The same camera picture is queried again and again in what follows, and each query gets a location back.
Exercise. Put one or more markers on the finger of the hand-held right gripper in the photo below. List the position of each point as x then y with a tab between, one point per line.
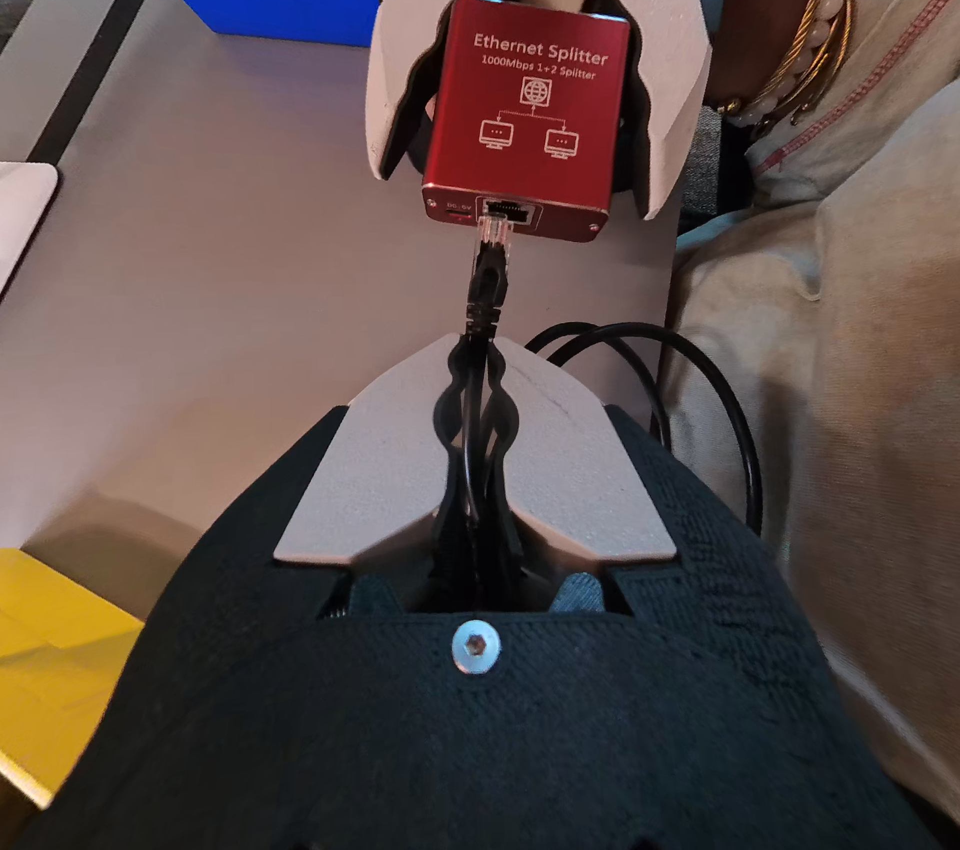
675	54
405	39

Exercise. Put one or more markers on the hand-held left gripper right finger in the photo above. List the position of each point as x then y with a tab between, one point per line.
585	482

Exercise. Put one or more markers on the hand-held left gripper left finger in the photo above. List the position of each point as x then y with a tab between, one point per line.
360	482

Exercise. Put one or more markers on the red ethernet splitter box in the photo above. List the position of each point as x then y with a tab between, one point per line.
525	137

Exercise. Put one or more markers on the yellow plastic storage bin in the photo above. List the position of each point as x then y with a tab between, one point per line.
52	640

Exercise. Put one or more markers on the person's right forearm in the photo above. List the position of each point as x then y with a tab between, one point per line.
900	54

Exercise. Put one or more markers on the person's right hand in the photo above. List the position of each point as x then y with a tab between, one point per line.
765	17

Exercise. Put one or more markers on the person's beige clothing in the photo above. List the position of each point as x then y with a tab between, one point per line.
862	377

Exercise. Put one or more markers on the white flat board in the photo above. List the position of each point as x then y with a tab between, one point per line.
22	219

